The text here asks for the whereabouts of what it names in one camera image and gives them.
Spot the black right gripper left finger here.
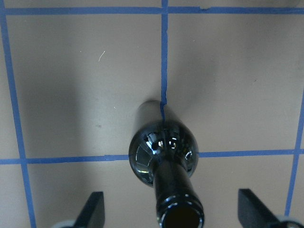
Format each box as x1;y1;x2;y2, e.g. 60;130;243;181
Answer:
72;191;105;228

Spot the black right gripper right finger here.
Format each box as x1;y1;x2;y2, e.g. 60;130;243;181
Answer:
237;189;280;228

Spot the dark glass wine bottle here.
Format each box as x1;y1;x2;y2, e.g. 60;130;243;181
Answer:
129;100;205;228

